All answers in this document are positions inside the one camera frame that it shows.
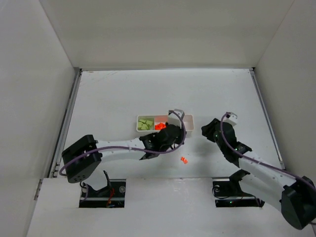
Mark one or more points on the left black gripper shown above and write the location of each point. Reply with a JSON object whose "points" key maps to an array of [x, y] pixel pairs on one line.
{"points": [[170, 129]]}

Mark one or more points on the small orange lego plate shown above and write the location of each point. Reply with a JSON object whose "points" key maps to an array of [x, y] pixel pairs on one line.
{"points": [[184, 160]]}

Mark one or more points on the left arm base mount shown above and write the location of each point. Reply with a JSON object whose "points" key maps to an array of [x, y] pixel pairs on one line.
{"points": [[112, 195]]}

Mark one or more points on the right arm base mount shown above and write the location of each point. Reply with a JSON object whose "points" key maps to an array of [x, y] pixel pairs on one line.
{"points": [[228, 193]]}

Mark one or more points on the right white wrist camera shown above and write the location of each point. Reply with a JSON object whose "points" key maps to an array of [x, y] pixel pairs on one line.
{"points": [[231, 118]]}

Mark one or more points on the right aluminium frame rail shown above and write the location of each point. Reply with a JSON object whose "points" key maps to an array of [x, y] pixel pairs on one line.
{"points": [[255, 82]]}

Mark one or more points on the white divided sorting tray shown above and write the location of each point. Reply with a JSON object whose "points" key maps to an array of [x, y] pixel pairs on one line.
{"points": [[188, 122]]}

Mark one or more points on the left aluminium frame rail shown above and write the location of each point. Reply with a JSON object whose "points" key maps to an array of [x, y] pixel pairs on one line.
{"points": [[62, 135]]}

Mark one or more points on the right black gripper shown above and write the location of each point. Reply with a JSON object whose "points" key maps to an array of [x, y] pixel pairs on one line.
{"points": [[211, 128]]}

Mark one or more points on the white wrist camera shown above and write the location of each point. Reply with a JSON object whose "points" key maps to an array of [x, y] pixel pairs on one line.
{"points": [[231, 118], [175, 117]]}

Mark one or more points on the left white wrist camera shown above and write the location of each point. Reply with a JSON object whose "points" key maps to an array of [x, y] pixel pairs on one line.
{"points": [[175, 117]]}

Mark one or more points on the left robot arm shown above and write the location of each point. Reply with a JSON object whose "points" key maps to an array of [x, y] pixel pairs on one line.
{"points": [[82, 157]]}

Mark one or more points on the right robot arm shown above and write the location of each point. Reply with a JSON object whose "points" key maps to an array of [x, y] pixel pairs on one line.
{"points": [[293, 196]]}

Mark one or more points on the orange round lego piece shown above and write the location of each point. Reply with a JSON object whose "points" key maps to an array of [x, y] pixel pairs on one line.
{"points": [[160, 126]]}

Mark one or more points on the aluminium frame rail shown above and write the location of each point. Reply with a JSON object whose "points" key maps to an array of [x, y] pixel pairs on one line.
{"points": [[62, 135], [255, 82]]}

